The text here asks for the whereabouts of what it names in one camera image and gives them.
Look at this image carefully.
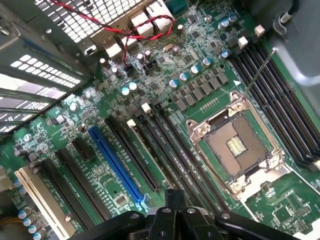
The green Dell motherboard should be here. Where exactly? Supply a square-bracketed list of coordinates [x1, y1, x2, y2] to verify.
[0, 0, 320, 240]

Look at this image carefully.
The blue expansion slot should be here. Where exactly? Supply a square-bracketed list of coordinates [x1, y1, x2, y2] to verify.
[88, 125, 149, 204]

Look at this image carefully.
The grey metal PC case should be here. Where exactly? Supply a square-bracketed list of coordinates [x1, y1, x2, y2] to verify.
[0, 0, 320, 142]

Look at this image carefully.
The long black expansion slot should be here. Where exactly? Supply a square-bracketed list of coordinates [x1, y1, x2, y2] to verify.
[104, 116, 161, 193]
[40, 159, 96, 230]
[56, 148, 113, 221]

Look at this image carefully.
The white expansion slot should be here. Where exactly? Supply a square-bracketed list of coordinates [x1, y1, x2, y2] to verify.
[14, 166, 77, 240]

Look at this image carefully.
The yellow black power wire bundle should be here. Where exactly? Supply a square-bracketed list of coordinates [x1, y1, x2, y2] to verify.
[0, 215, 21, 226]

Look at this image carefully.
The twisted red black wire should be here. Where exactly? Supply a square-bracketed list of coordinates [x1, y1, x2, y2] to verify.
[49, 0, 177, 74]

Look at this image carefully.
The thin metal locking lever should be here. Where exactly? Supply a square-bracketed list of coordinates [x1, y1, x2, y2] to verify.
[242, 46, 278, 99]

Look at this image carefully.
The short black expansion slot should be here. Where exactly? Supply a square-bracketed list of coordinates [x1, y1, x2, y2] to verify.
[71, 136, 95, 161]

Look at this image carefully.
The metal CPU socket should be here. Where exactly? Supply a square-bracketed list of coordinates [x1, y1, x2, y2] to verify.
[186, 90, 293, 201]

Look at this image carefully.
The black cable loop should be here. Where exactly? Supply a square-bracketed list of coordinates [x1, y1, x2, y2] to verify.
[279, 0, 301, 25]

